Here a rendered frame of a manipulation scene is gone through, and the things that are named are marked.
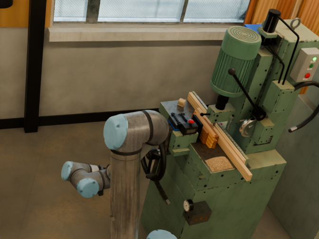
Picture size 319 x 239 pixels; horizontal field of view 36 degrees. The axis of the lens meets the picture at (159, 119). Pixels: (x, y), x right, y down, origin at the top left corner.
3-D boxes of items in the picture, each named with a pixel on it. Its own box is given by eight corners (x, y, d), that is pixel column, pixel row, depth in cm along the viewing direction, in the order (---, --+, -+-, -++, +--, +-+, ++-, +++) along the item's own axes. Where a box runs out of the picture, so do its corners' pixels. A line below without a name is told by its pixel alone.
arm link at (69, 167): (64, 184, 225) (56, 174, 233) (88, 187, 232) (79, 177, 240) (71, 166, 223) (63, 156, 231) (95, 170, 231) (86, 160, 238)
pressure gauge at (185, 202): (181, 207, 260) (184, 197, 255) (187, 206, 261) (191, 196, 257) (186, 216, 255) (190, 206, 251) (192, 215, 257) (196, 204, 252)
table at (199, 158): (143, 111, 282) (145, 103, 279) (189, 106, 296) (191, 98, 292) (191, 185, 241) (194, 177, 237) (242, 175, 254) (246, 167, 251)
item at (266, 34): (253, 39, 243) (264, 7, 233) (266, 38, 247) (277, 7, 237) (262, 47, 238) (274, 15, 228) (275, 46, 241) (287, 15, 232)
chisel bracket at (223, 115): (204, 117, 264) (208, 105, 259) (226, 114, 270) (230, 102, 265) (211, 126, 259) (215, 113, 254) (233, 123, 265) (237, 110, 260)
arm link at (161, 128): (173, 99, 183) (116, 167, 237) (144, 105, 176) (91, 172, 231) (184, 127, 179) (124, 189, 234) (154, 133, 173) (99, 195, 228)
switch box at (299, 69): (288, 75, 248) (300, 48, 239) (304, 74, 253) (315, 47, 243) (296, 82, 244) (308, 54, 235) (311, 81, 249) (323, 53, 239)
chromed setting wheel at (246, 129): (235, 135, 261) (242, 117, 253) (254, 133, 266) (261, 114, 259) (238, 139, 259) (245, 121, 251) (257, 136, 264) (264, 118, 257)
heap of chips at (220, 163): (204, 160, 249) (205, 155, 247) (225, 156, 254) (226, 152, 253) (212, 171, 243) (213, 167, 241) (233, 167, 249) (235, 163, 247)
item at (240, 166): (194, 113, 280) (196, 107, 278) (197, 113, 281) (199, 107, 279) (247, 181, 242) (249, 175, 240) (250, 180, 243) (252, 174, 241)
